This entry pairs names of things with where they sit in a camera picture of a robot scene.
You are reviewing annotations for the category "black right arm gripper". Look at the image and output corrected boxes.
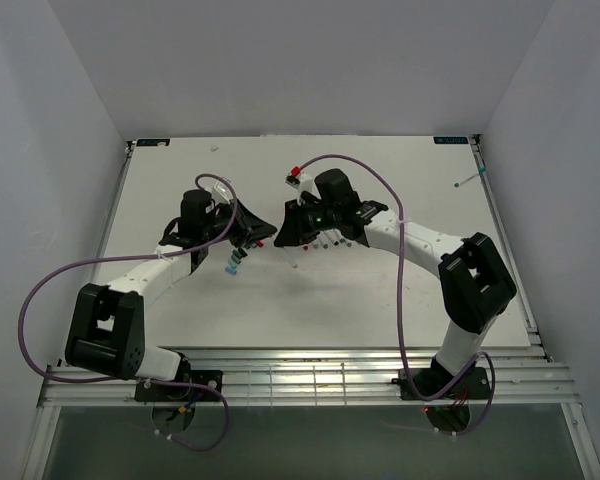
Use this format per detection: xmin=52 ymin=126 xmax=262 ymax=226
xmin=274 ymin=197 xmax=340 ymax=247

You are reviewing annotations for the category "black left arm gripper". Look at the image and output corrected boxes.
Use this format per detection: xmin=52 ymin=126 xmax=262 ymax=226
xmin=202 ymin=198 xmax=277 ymax=249

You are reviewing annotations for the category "green cap marker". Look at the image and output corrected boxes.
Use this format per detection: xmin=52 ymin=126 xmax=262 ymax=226
xmin=319 ymin=233 xmax=329 ymax=249

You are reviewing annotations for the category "black cap marker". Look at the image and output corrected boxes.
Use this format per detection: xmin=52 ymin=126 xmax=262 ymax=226
xmin=330 ymin=230 xmax=340 ymax=246

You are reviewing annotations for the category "teal cap marker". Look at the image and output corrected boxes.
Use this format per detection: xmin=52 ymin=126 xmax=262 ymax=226
xmin=454 ymin=167 xmax=486 ymax=188

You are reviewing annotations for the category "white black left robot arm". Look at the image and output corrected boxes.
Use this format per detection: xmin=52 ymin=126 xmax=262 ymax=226
xmin=65 ymin=189 xmax=276 ymax=400

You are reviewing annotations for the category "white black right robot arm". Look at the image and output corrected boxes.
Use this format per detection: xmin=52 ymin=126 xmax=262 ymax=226
xmin=274 ymin=168 xmax=517 ymax=400

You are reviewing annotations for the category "left corner label sticker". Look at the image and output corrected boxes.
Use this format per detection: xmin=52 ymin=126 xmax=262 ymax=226
xmin=135 ymin=138 xmax=171 ymax=147

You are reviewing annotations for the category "corner label sticker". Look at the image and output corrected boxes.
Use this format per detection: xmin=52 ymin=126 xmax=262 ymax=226
xmin=433 ymin=136 xmax=469 ymax=145
xmin=135 ymin=138 xmax=171 ymax=147

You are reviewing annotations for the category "right corner label sticker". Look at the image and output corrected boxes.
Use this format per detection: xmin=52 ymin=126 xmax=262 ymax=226
xmin=433 ymin=136 xmax=469 ymax=145

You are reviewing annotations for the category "aluminium table frame rail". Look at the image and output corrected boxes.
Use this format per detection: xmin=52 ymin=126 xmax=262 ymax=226
xmin=38 ymin=345 xmax=581 ymax=407

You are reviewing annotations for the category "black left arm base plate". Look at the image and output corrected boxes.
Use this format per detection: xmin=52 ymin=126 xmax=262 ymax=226
xmin=133 ymin=370 xmax=224 ymax=404

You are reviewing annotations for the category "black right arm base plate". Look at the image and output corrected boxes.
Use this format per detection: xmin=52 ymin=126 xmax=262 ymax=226
xmin=391 ymin=367 xmax=491 ymax=400

